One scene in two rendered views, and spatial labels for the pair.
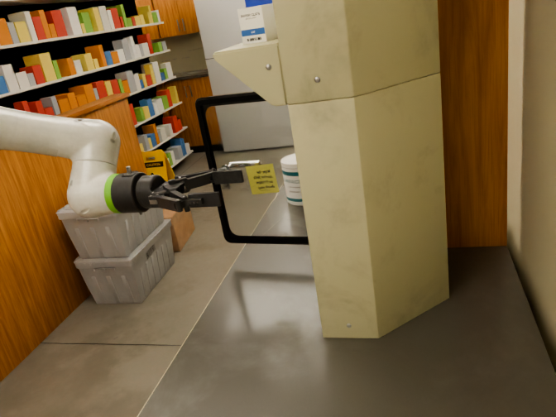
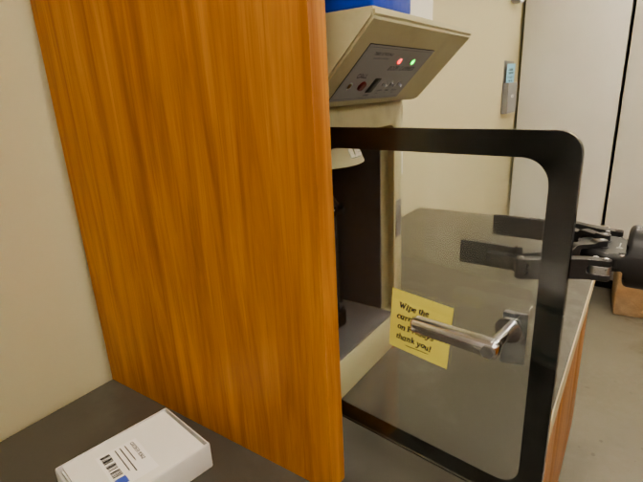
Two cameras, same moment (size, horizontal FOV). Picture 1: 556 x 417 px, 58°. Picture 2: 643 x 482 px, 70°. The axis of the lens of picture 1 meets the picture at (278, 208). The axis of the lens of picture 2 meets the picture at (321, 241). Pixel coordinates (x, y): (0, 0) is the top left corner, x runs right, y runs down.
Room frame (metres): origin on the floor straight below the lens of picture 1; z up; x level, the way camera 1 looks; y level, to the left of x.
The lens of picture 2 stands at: (1.69, 0.07, 1.43)
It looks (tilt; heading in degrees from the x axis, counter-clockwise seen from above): 18 degrees down; 198
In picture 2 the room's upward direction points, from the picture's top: 3 degrees counter-clockwise
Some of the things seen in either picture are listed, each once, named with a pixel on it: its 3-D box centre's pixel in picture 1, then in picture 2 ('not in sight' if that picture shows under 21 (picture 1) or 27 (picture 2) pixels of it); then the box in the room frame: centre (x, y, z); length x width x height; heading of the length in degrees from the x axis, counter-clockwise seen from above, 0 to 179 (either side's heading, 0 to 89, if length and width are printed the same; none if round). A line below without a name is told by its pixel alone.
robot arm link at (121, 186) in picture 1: (133, 190); not in sight; (1.11, 0.32, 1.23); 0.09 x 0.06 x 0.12; 161
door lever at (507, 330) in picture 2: not in sight; (463, 329); (1.27, 0.07, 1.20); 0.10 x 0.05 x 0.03; 66
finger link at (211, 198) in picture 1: (204, 199); not in sight; (0.98, 0.14, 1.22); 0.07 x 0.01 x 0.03; 71
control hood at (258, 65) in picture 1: (272, 65); (392, 64); (1.01, -0.04, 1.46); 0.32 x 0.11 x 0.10; 163
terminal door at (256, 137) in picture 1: (264, 172); (413, 308); (1.21, 0.02, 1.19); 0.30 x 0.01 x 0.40; 66
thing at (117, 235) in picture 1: (117, 215); not in sight; (3.07, 1.02, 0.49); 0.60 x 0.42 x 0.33; 163
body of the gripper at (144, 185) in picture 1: (162, 190); (618, 253); (1.09, 0.25, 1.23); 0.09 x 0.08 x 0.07; 71
